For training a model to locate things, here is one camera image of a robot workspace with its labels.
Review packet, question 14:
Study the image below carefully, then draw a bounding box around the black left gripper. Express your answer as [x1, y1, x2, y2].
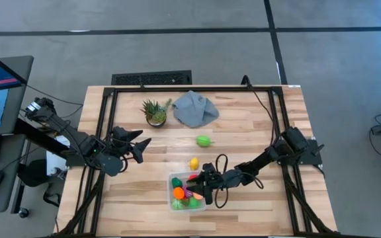
[110, 126, 153, 157]

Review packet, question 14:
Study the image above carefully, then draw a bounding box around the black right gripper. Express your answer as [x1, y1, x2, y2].
[186, 162, 236, 196]

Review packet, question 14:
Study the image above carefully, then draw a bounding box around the bright green toy fruit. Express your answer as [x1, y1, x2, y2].
[187, 197, 202, 210]

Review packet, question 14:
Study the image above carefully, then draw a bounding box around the orange toy orange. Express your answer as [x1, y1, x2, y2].
[173, 186, 186, 200]

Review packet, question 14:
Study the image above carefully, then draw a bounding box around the clear plastic tupperware container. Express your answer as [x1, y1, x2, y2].
[167, 170, 208, 213]

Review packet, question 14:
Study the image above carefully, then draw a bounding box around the green oval toy fruit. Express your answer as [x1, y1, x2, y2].
[195, 135, 215, 148]

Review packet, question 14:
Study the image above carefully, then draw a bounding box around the grey cloth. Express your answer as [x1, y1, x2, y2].
[171, 89, 220, 129]

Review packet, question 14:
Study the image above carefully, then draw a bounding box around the small potted succulent plant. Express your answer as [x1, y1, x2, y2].
[140, 98, 173, 128]

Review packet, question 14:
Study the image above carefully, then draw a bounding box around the black floor vent grille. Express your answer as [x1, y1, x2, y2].
[110, 69, 193, 86]

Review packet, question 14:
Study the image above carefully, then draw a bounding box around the white paper sheet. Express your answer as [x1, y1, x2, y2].
[46, 134, 69, 177]

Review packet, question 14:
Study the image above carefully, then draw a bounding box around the black diagonal support bar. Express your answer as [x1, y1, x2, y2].
[13, 118, 71, 158]

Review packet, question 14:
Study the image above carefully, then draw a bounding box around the black rounded bag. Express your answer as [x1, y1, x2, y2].
[17, 158, 50, 188]

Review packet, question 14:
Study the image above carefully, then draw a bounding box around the grey desk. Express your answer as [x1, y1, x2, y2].
[0, 55, 35, 216]

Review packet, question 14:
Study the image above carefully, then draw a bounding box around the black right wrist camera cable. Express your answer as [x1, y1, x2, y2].
[214, 153, 265, 210]

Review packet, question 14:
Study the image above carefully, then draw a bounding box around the black aluminium table frame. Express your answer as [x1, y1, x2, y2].
[53, 85, 340, 237]

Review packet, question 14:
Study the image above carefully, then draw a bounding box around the thin black floor cable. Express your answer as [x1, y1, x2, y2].
[24, 83, 85, 107]

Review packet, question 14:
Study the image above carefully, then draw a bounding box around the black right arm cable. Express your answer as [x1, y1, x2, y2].
[241, 75, 276, 145]

